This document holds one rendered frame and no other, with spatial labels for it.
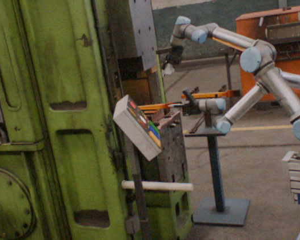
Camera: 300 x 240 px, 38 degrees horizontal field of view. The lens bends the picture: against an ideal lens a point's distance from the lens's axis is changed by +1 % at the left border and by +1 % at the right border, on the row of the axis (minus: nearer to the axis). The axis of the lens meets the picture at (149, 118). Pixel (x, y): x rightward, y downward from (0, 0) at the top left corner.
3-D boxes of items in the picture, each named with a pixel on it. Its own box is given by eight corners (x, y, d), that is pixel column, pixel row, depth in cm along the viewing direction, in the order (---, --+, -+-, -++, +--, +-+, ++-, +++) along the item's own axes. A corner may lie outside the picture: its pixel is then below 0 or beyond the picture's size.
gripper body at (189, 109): (181, 116, 270) (199, 115, 265) (179, 103, 268) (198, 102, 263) (185, 112, 277) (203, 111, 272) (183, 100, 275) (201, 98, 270)
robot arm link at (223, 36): (287, 43, 220) (211, 17, 248) (276, 48, 213) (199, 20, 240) (281, 64, 226) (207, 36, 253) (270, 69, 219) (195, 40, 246)
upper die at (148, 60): (156, 64, 279) (154, 50, 277) (144, 71, 262) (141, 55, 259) (102, 69, 297) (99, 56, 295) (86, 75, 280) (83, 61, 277)
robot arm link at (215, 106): (223, 113, 258) (222, 99, 256) (206, 114, 263) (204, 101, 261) (227, 109, 265) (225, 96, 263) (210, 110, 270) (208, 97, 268)
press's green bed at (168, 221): (196, 227, 322) (187, 169, 310) (179, 256, 290) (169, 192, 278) (130, 221, 346) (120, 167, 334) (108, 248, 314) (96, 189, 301)
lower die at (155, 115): (164, 116, 288) (162, 104, 286) (152, 126, 271) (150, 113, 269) (110, 118, 306) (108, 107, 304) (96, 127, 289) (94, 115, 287)
